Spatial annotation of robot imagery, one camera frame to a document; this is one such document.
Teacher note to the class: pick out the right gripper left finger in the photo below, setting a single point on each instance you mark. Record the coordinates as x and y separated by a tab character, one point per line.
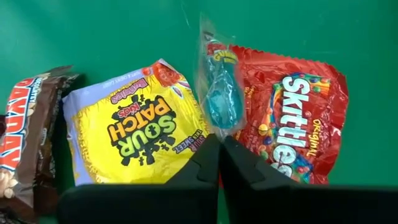
140	205

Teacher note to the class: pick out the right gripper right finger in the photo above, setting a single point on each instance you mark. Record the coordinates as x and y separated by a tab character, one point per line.
295	205

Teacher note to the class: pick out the red Skittles packet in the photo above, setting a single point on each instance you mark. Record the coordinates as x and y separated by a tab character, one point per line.
295	109

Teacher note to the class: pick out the clear blue gummy candy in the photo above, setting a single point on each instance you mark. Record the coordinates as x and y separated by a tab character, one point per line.
222	99

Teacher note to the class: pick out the brown Payday candy bar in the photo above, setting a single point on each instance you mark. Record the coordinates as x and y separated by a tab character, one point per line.
28	124

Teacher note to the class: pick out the purple-edged Sour Patch packet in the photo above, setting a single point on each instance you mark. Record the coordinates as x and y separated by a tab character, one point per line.
130	124

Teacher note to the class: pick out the green table mat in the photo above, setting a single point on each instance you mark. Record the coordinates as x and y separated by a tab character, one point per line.
93	31

